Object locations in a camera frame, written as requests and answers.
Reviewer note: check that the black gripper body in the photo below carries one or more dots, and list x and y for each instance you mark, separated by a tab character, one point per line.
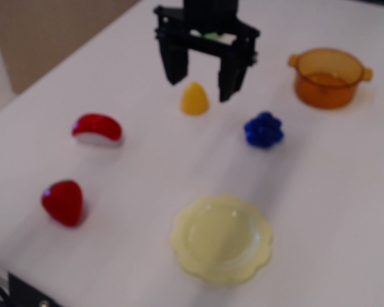
176	24

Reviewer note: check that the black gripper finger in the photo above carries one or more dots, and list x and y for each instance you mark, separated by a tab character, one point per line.
231	75
175	61

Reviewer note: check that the pale yellow scalloped plate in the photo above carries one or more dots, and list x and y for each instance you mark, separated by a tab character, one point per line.
221	239

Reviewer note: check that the yellow toy corn piece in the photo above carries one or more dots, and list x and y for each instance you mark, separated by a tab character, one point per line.
194	100

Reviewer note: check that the blue toy grape bunch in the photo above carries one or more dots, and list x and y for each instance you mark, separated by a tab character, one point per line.
263	131

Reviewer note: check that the orange transparent toy pot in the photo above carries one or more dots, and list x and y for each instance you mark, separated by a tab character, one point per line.
327	78

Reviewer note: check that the red toy strawberry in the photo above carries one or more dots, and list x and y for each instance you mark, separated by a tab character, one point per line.
63	201

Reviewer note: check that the black metal corner bracket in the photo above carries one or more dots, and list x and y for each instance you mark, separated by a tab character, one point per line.
23	294

